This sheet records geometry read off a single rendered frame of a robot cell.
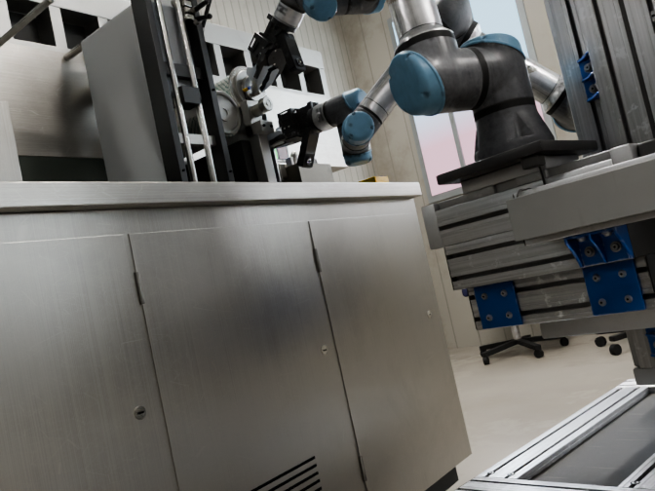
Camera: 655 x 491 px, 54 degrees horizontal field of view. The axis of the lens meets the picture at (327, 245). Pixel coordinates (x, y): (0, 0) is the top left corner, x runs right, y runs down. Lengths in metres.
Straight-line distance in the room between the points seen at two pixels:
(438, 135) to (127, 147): 3.52
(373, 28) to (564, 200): 4.53
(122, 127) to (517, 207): 1.04
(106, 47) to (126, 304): 0.87
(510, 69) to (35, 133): 1.18
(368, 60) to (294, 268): 4.16
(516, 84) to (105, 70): 1.04
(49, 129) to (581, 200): 1.34
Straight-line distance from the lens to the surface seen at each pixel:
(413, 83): 1.18
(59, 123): 1.88
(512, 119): 1.24
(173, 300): 1.18
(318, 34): 5.44
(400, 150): 5.21
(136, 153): 1.68
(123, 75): 1.74
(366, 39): 5.52
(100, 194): 1.11
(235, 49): 2.47
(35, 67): 1.91
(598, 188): 1.02
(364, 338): 1.58
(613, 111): 1.35
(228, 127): 1.79
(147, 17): 1.56
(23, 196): 1.04
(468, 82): 1.21
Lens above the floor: 0.65
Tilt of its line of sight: 4 degrees up
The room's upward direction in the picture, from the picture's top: 12 degrees counter-clockwise
